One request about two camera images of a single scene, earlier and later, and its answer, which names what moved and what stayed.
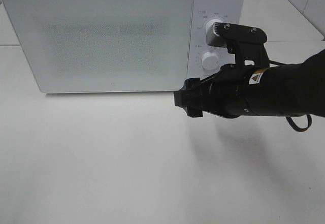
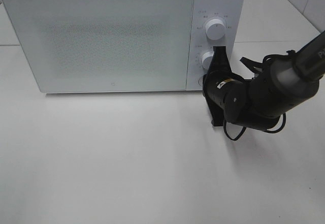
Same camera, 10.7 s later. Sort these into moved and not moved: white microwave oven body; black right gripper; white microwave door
Moved: black right gripper
Not moved: white microwave oven body; white microwave door
